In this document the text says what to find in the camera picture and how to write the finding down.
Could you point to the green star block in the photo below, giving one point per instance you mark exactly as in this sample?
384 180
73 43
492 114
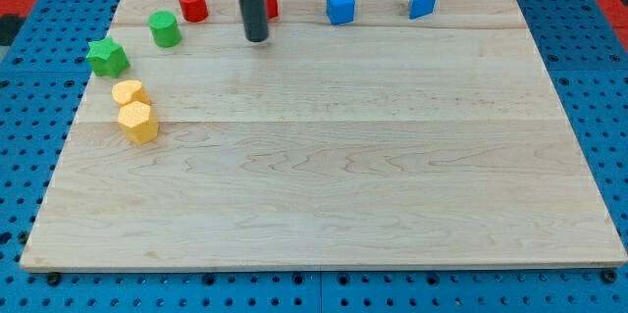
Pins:
107 58

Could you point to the yellow heart block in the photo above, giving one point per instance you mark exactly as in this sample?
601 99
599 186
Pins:
128 91

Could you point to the light wooden board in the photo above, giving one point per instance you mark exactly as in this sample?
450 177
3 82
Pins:
385 144

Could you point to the red block behind rod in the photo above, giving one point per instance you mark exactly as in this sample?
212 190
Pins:
272 9

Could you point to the blue cube block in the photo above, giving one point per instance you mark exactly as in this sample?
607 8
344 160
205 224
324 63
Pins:
340 12

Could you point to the green cylinder block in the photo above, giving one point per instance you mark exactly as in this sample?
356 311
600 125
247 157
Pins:
164 29

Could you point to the red cylinder block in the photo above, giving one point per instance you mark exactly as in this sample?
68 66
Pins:
194 10

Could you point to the blue triangular prism block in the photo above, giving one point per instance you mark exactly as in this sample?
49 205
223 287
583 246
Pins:
420 8

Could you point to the yellow hexagon block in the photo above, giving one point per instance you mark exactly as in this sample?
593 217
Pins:
138 122

